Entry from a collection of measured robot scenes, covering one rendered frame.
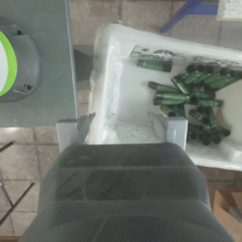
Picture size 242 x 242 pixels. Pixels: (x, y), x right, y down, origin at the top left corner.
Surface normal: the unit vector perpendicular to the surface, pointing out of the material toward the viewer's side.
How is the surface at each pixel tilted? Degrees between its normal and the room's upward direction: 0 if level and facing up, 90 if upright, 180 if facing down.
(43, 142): 0
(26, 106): 0
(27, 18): 0
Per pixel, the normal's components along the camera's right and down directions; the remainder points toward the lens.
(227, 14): 0.00, 0.29
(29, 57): 0.94, 0.02
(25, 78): 0.86, 0.48
